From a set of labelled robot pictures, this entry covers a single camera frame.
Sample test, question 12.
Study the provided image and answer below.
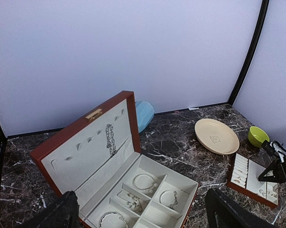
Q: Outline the green small bowl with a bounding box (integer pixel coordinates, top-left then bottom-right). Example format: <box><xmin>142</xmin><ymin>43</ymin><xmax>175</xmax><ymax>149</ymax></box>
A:
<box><xmin>248</xmin><ymin>126</ymin><xmax>270</xmax><ymax>148</ymax></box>

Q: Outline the silver bangle back compartment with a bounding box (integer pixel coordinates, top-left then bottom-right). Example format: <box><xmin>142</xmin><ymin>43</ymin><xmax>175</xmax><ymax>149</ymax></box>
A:
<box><xmin>133</xmin><ymin>173</ymin><xmax>157</xmax><ymax>193</ymax></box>

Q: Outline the silver chain necklace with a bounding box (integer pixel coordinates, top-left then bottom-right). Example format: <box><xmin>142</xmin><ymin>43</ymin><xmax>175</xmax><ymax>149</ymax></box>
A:
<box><xmin>105</xmin><ymin>123</ymin><xmax>118</xmax><ymax>157</ymax></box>

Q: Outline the light blue cup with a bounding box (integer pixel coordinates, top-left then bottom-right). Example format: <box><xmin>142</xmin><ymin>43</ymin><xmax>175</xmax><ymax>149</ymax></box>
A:
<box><xmin>135</xmin><ymin>101</ymin><xmax>155</xmax><ymax>133</ymax></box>

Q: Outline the red earring tray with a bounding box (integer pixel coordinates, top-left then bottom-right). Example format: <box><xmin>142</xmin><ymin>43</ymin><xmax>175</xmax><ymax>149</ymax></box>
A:
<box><xmin>227</xmin><ymin>153</ymin><xmax>279</xmax><ymax>209</ymax></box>

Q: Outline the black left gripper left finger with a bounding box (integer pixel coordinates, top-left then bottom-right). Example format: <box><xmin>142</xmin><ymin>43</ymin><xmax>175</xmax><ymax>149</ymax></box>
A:
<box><xmin>31</xmin><ymin>191</ymin><xmax>79</xmax><ymax>228</ymax></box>

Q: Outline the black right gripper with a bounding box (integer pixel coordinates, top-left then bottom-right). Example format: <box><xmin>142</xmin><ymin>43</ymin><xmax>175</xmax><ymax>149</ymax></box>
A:
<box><xmin>258</xmin><ymin>158</ymin><xmax>286</xmax><ymax>183</ymax></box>

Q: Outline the cream ceramic plate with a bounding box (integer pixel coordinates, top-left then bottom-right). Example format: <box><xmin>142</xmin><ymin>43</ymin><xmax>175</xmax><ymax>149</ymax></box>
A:
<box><xmin>194</xmin><ymin>118</ymin><xmax>240</xmax><ymax>155</ymax></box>

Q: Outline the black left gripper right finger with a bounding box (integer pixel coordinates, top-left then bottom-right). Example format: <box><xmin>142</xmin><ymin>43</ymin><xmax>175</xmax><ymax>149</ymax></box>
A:
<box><xmin>204</xmin><ymin>188</ymin><xmax>275</xmax><ymax>228</ymax></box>

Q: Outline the red wooden jewelry box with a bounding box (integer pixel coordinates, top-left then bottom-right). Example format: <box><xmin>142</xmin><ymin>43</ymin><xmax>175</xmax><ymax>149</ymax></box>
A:
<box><xmin>31</xmin><ymin>91</ymin><xmax>199</xmax><ymax>228</ymax></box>

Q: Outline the silver bangle right compartment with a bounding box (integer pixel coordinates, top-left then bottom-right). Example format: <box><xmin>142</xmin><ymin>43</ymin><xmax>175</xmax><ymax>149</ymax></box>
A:
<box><xmin>159</xmin><ymin>190</ymin><xmax>178</xmax><ymax>209</ymax></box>

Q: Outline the silver charm jewelry pile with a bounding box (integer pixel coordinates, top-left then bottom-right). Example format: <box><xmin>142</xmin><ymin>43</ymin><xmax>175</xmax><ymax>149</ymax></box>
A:
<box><xmin>127</xmin><ymin>193</ymin><xmax>143</xmax><ymax>212</ymax></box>

